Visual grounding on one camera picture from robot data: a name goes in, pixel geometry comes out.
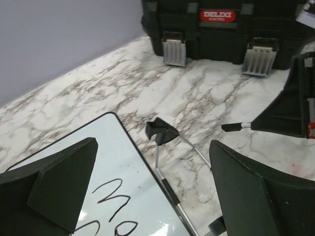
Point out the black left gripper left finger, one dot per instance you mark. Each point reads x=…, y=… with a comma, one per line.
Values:
x=45, y=197

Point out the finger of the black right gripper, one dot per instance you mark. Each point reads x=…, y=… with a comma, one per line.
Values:
x=292, y=113

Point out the white whiteboard marker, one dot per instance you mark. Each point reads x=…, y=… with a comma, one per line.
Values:
x=245, y=125

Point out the black red toolbox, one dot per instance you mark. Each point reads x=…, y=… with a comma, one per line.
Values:
x=259, y=35

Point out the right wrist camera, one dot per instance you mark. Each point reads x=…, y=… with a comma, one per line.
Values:
x=307, y=14

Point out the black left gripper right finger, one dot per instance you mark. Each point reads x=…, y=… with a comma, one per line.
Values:
x=257, y=200

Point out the black marker cap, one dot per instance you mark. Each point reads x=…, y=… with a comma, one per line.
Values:
x=231, y=127

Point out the white whiteboard black frame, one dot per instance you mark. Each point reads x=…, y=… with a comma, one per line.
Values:
x=124, y=197

